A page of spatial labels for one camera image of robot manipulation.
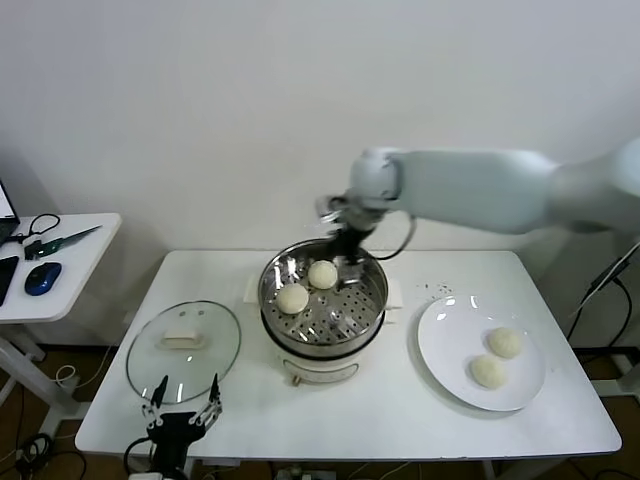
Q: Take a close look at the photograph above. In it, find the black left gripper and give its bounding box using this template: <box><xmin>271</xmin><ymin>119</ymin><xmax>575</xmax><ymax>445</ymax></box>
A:
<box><xmin>141</xmin><ymin>373</ymin><xmax>224</xmax><ymax>470</ymax></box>

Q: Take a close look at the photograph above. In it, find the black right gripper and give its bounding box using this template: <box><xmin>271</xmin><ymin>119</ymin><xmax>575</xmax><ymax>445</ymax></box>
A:
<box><xmin>322</xmin><ymin>219</ymin><xmax>375</xmax><ymax>292</ymax></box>

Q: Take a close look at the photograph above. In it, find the white steamed baozi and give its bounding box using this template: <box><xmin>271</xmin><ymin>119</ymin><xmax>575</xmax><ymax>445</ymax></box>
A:
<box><xmin>276</xmin><ymin>283</ymin><xmax>311</xmax><ymax>316</ymax></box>
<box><xmin>307</xmin><ymin>259</ymin><xmax>339</xmax><ymax>291</ymax></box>
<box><xmin>469</xmin><ymin>354</ymin><xmax>509</xmax><ymax>391</ymax></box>
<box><xmin>487</xmin><ymin>326</ymin><xmax>524</xmax><ymax>360</ymax></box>

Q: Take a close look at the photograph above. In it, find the round glass pot lid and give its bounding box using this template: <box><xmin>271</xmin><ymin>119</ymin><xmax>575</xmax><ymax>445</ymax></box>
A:
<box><xmin>125</xmin><ymin>299</ymin><xmax>243</xmax><ymax>406</ymax></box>

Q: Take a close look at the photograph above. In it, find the stainless steel steamer basket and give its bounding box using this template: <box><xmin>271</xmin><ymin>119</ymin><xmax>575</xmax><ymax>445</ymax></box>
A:
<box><xmin>242</xmin><ymin>238</ymin><xmax>404</xmax><ymax>359</ymax></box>

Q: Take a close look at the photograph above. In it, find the white electric cooker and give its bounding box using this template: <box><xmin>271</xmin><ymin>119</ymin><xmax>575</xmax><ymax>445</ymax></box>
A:
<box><xmin>259</xmin><ymin>299</ymin><xmax>402</xmax><ymax>389</ymax></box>

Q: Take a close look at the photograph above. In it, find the white round plate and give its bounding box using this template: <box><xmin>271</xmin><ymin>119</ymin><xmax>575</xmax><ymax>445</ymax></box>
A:
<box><xmin>416</xmin><ymin>294</ymin><xmax>548</xmax><ymax>413</ymax></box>

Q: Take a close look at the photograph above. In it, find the white side table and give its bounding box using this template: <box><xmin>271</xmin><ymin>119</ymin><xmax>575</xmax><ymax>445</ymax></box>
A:
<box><xmin>0</xmin><ymin>213</ymin><xmax>123</xmax><ymax>441</ymax></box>

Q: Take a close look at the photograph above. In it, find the blue computer mouse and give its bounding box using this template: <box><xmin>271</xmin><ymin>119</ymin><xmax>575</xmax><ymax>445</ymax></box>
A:
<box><xmin>23</xmin><ymin>261</ymin><xmax>63</xmax><ymax>297</ymax></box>

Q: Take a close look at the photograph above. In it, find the black phone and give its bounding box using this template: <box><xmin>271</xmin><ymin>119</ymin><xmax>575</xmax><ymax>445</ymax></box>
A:
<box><xmin>0</xmin><ymin>255</ymin><xmax>21</xmax><ymax>308</ymax></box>

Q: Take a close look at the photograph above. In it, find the black laptop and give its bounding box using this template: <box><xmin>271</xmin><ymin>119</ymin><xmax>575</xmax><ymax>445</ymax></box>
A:
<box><xmin>0</xmin><ymin>180</ymin><xmax>22</xmax><ymax>247</ymax></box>

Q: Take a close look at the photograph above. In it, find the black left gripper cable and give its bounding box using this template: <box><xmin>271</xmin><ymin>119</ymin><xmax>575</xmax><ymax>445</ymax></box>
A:
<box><xmin>123</xmin><ymin>434</ymin><xmax>157</xmax><ymax>477</ymax></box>

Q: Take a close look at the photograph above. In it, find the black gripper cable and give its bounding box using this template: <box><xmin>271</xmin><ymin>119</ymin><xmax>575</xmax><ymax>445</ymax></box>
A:
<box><xmin>368</xmin><ymin>213</ymin><xmax>418</xmax><ymax>262</ymax></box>
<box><xmin>123</xmin><ymin>434</ymin><xmax>157</xmax><ymax>477</ymax></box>

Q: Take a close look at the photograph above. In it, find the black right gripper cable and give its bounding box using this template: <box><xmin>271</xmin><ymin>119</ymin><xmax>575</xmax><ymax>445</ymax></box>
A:
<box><xmin>368</xmin><ymin>213</ymin><xmax>418</xmax><ymax>262</ymax></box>

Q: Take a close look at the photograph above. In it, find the white floor cable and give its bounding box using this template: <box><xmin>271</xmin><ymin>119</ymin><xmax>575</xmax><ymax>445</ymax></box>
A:
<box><xmin>52</xmin><ymin>343</ymin><xmax>117</xmax><ymax>390</ymax></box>

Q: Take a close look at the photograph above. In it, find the black looped cord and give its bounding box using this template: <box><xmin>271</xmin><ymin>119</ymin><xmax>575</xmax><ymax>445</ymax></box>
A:
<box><xmin>8</xmin><ymin>213</ymin><xmax>62</xmax><ymax>246</ymax></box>

